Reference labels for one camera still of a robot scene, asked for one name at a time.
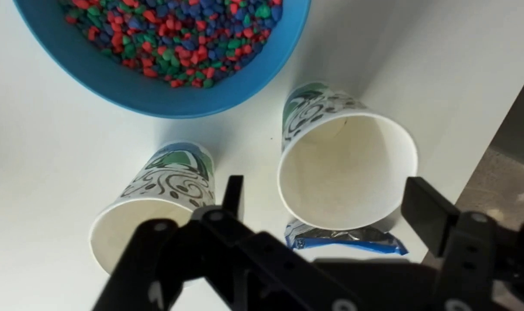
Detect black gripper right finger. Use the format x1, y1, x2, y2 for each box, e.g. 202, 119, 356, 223
399, 175, 524, 311

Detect blue plastic bowl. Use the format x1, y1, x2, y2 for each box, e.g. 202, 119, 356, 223
12, 0, 313, 121

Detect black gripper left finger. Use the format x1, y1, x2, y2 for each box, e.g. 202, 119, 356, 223
90, 175, 354, 311

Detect patterned paper cup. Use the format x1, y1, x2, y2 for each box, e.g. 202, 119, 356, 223
86, 140, 218, 277
275, 81, 420, 233

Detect colourful beads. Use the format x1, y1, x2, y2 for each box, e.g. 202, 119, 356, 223
60, 0, 287, 90

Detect blue silver snack wrapper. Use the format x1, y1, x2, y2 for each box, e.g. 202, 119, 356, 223
282, 218, 410, 259

